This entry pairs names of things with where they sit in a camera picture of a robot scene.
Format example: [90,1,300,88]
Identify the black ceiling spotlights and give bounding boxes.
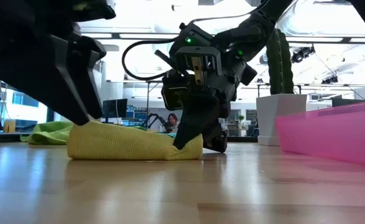
[290,45,316,63]

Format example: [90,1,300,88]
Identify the pink translucent plastic basket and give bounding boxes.
[275,100,365,167]

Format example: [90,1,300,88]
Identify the green microfiber towel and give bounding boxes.
[19,121,74,146]

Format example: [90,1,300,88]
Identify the black computer monitor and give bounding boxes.
[102,98,129,119]

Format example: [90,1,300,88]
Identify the dark flat screen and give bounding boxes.
[331,98,365,108]

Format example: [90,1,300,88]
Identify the yellow microfiber towel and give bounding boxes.
[66,120,204,161]

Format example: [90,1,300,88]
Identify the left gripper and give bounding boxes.
[0,0,107,126]

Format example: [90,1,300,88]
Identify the person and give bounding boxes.
[166,113,180,133]

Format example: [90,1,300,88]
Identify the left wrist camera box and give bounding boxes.
[73,0,117,22]

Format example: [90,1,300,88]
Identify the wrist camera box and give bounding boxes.
[161,77,188,111]
[73,0,117,22]

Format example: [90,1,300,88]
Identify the black metal table frame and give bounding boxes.
[0,130,259,147]

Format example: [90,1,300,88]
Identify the white hexagonal plant pot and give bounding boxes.
[256,93,308,147]

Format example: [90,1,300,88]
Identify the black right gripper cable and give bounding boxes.
[121,36,183,82]

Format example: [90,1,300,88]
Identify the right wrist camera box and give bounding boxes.
[161,77,188,111]

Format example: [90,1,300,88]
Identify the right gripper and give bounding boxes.
[169,24,257,153]

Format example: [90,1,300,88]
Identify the brown cardboard box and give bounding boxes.
[3,119,17,134]

